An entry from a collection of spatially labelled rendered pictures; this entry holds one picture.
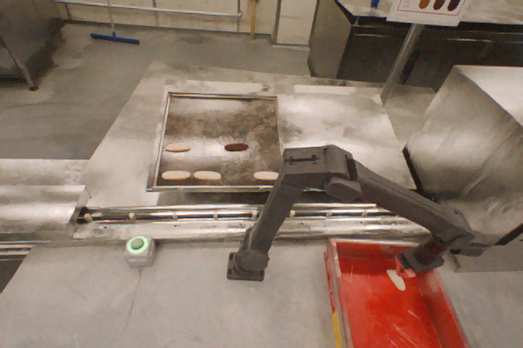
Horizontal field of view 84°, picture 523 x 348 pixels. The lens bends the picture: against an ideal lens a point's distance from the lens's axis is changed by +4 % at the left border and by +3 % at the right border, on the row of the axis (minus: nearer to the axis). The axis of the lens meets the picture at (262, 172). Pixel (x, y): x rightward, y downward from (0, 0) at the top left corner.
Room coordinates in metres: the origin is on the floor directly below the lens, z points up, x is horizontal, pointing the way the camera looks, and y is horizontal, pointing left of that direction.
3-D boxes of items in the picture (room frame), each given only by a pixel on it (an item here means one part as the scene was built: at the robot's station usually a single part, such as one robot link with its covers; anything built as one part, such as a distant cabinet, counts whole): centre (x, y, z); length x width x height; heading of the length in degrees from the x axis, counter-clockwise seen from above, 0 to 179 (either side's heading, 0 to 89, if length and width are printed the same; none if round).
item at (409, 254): (0.42, -0.48, 1.01); 0.10 x 0.07 x 0.07; 115
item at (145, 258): (0.40, 0.35, 0.84); 0.08 x 0.08 x 0.11; 10
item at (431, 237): (0.43, -0.49, 1.08); 0.07 x 0.06 x 0.07; 92
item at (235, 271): (0.40, 0.01, 0.86); 0.12 x 0.09 x 0.08; 93
